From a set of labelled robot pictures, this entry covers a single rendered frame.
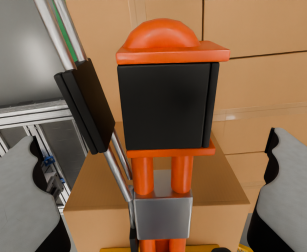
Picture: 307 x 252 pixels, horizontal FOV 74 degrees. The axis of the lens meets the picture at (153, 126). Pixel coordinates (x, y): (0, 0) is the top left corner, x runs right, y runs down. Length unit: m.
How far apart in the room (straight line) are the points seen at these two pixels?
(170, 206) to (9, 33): 1.34
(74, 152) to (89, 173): 0.80
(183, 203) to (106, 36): 0.58
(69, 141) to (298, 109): 1.15
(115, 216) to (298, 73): 0.74
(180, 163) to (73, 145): 1.16
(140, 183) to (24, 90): 1.36
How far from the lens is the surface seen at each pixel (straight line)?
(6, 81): 1.55
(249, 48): 0.77
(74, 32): 0.18
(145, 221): 0.24
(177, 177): 0.21
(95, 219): 0.50
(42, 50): 1.39
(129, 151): 0.17
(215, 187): 0.51
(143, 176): 0.20
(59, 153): 1.39
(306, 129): 1.01
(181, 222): 0.25
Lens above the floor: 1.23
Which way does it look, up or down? 61 degrees down
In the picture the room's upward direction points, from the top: 178 degrees clockwise
